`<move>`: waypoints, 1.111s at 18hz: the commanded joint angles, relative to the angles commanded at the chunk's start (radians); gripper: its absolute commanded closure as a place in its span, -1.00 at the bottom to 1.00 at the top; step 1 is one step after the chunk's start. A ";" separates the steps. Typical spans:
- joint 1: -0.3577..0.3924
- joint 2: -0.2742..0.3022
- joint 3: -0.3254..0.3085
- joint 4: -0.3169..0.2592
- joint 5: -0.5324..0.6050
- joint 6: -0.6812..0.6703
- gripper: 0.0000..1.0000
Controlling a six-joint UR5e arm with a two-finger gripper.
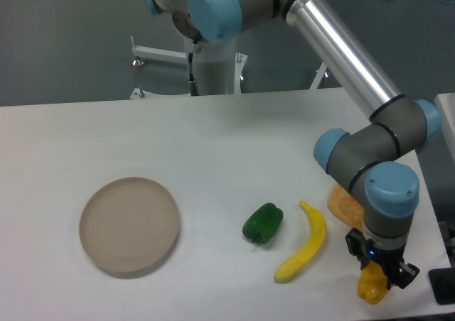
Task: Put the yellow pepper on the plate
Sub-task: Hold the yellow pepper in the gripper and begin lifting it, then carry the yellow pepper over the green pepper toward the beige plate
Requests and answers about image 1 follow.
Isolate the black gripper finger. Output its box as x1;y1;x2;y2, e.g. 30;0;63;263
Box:
389;262;420;289
345;228;372;270

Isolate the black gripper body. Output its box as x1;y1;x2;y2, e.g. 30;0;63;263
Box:
362;231;407;272

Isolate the yellow bell pepper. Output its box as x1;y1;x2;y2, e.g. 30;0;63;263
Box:
357;261;389;305

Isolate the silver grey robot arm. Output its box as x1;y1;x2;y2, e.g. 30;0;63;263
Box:
144;0;441;288

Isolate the green bell pepper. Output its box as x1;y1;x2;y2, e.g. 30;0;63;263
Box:
242;202;284;245

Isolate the beige round plate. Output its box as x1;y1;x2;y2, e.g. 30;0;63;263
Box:
79;177;180;276

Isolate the black device at edge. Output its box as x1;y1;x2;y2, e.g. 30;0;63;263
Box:
428;267;454;305

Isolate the orange toy food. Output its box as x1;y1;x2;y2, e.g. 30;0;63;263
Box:
327;185;364;231

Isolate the yellow squash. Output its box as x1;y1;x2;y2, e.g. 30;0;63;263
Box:
274;200;327;283

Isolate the white robot stand frame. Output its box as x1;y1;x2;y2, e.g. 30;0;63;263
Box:
128;35;338;100

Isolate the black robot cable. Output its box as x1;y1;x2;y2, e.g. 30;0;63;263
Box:
187;33;202;97

